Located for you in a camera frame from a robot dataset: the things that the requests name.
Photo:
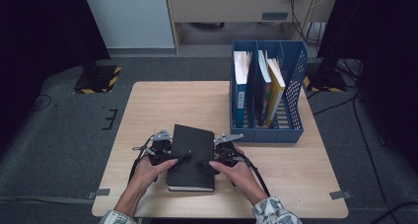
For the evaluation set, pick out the grey tape strip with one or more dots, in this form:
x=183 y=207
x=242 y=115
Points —
x=98 y=193
x=340 y=194

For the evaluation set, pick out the black curtain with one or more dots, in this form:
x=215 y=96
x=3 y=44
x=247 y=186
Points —
x=33 y=36
x=387 y=36

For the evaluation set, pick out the grey cabinet label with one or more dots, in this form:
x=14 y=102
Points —
x=274 y=15

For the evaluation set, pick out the yellow paperback book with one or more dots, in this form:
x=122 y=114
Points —
x=275 y=86

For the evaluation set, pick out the illustrated blue paperback book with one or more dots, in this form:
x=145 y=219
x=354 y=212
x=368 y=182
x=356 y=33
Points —
x=263 y=86

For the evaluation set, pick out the blue plastic file rack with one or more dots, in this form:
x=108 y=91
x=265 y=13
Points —
x=279 y=135

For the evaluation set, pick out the person's right hand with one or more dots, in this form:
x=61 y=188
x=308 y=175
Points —
x=240 y=179

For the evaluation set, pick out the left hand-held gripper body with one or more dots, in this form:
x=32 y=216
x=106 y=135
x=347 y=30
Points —
x=159 y=151

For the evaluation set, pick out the person's left hand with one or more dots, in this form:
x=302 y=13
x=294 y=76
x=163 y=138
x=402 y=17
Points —
x=148 y=176

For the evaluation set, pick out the black stand with striped base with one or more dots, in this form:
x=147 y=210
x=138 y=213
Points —
x=98 y=79
x=328 y=82

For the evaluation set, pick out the beige wooden cabinet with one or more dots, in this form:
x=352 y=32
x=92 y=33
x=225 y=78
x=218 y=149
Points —
x=230 y=5

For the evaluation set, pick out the black hardcover book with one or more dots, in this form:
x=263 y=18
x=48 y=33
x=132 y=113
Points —
x=194 y=141

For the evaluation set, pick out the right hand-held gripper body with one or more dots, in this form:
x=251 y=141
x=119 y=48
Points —
x=226 y=153

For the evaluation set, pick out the white panel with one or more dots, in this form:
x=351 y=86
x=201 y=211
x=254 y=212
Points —
x=131 y=16

